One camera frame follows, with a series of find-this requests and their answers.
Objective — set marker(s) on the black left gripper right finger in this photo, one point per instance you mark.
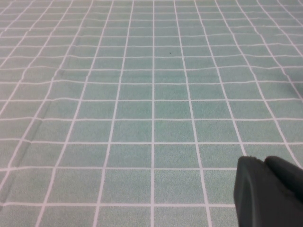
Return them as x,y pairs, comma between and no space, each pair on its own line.
286,175

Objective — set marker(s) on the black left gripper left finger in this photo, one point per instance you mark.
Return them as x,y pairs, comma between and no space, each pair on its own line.
255,194

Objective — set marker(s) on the green white checked tablecloth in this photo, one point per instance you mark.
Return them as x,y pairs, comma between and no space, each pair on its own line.
118,106

